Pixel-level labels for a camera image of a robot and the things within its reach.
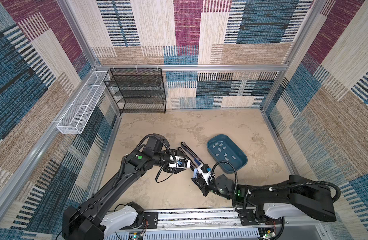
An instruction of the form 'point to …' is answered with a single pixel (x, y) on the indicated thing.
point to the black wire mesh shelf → (137, 90)
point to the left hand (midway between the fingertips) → (185, 157)
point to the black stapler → (192, 166)
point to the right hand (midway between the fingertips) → (194, 179)
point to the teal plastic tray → (221, 147)
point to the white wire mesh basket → (73, 120)
